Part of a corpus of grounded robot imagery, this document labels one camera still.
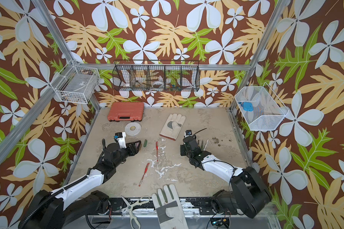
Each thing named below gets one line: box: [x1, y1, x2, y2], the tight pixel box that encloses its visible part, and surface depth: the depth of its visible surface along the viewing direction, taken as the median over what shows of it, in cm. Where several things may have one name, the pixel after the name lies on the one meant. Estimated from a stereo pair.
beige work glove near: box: [151, 183, 189, 229], surface depth 75 cm
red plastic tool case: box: [107, 101, 145, 122], surface depth 118 cm
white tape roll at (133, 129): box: [124, 122, 142, 136], surface depth 110 cm
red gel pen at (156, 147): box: [155, 141, 159, 162], surface depth 100 cm
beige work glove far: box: [159, 113, 187, 141], surface depth 110 cm
